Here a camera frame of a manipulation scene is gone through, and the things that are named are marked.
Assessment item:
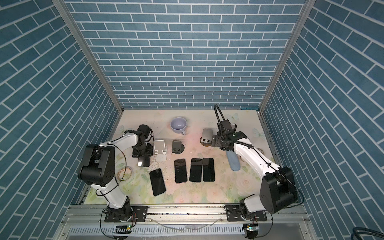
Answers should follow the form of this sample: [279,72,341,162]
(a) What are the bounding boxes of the black round phone stand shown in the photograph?
[200,128,213,147]

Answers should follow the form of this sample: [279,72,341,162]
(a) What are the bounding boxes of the pink-edged black phone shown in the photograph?
[174,159,188,184]

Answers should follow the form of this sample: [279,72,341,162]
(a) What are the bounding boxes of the black phone front stand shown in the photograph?
[150,169,166,196]

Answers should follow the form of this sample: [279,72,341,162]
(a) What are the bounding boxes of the blue glasses case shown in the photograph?
[226,151,241,172]

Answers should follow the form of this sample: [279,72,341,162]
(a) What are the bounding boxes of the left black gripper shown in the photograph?
[134,142,154,158]

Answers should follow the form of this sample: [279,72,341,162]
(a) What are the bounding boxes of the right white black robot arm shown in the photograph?
[212,120,298,220]

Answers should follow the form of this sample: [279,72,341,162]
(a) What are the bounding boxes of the tape roll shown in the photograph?
[117,167,134,182]

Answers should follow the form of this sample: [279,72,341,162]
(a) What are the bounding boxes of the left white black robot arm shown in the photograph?
[78,125,154,223]

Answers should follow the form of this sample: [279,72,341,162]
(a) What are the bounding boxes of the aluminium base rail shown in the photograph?
[54,204,316,240]

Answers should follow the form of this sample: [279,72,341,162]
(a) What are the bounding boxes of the black stand under pink phone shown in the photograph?
[172,140,185,155]

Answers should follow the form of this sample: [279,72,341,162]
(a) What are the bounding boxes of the green-edged black phone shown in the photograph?
[189,158,203,182]

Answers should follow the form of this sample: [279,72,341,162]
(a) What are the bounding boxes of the lavender ceramic mug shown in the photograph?
[170,117,187,135]

